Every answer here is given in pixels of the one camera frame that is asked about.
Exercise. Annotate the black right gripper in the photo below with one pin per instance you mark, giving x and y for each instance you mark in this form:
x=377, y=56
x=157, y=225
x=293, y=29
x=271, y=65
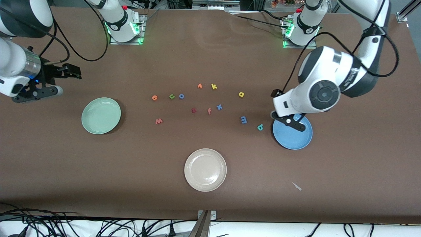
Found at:
x=52, y=73

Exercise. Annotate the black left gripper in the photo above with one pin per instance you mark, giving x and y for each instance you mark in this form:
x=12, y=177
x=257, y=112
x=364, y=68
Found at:
x=274, y=93

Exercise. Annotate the blue foam letter m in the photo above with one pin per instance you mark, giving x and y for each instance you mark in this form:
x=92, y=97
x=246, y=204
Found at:
x=243, y=119

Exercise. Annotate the salmon foam letter w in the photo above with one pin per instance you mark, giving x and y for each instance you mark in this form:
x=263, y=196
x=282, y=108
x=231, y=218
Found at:
x=159, y=121

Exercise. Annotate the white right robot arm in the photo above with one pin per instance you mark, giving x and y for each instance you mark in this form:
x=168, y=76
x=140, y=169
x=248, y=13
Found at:
x=13, y=59

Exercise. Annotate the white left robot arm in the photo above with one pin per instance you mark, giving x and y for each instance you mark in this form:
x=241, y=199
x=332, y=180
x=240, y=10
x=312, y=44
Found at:
x=329, y=72

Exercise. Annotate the blue plate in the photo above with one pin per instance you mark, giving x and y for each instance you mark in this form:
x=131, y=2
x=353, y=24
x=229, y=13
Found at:
x=292, y=138

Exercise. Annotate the light green plate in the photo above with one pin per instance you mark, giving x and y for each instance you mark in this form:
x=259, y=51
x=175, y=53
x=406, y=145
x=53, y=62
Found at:
x=100, y=116

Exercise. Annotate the brown table cover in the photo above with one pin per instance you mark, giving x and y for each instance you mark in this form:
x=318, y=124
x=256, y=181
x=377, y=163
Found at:
x=210, y=59

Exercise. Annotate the white paper scrap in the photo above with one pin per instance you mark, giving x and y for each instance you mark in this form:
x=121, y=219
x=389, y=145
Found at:
x=297, y=186

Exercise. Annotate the beige plate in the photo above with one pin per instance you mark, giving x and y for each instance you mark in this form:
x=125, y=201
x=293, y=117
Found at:
x=205, y=169

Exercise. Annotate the grey metal box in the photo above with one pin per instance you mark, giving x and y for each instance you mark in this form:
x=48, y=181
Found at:
x=215, y=4

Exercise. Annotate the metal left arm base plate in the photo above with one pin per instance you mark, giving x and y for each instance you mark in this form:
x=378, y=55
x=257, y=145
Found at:
x=301, y=46

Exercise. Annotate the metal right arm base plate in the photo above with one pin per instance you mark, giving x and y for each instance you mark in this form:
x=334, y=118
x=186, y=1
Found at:
x=141, y=29

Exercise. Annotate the aluminium frame profile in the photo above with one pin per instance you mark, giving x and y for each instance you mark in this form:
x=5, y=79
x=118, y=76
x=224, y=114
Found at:
x=402, y=16

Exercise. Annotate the metal table edge bracket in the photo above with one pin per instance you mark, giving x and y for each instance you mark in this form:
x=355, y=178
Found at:
x=202, y=227

